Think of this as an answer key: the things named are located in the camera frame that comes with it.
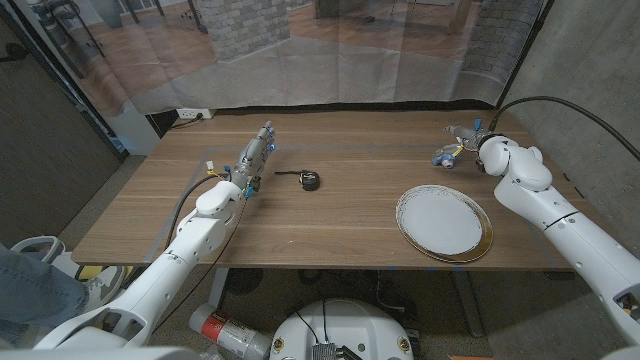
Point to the white table leg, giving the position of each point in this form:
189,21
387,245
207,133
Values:
218,287

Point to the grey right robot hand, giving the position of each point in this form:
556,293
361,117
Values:
467,137

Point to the blue toy camera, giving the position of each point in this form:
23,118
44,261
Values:
444,161

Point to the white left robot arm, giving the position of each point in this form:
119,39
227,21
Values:
170,270

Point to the grey table leg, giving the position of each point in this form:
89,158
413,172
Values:
467,305

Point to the printed room backdrop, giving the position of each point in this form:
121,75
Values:
310,65

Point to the white cylinder with red label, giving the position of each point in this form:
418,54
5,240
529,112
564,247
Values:
227,331

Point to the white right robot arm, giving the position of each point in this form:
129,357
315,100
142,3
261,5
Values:
575,235

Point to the white and yellow sneaker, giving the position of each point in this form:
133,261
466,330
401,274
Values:
105,281

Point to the white rounded floor object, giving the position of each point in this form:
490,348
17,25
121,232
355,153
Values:
37,246

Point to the person leg in jeans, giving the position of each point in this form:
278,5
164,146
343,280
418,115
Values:
35,295

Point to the black round fan under table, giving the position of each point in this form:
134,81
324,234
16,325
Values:
244,280

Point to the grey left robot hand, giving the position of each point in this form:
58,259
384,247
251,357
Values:
252,157

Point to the black measuring tape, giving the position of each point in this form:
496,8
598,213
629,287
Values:
310,181

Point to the white power strip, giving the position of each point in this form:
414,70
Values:
189,113

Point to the dark perforated partition panel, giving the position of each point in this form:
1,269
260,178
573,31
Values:
45,165

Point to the white robot torso base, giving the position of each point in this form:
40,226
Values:
345,330

